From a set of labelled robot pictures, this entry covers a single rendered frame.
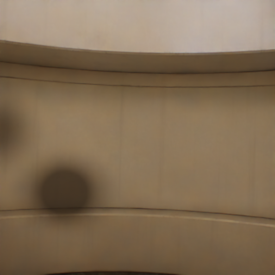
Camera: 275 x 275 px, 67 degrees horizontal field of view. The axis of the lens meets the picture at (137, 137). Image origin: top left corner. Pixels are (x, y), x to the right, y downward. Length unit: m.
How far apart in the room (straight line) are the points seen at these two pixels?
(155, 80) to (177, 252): 0.35
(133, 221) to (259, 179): 0.26
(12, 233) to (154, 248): 0.27
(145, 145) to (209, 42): 0.23
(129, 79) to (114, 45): 0.10
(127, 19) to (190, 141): 0.26
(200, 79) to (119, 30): 0.20
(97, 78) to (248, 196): 0.40
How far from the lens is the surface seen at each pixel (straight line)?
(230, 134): 0.47
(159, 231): 0.45
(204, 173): 0.47
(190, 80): 0.48
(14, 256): 0.50
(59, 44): 0.40
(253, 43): 0.41
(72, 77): 0.48
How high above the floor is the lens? 0.26
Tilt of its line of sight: 1 degrees up
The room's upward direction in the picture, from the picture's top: 2 degrees clockwise
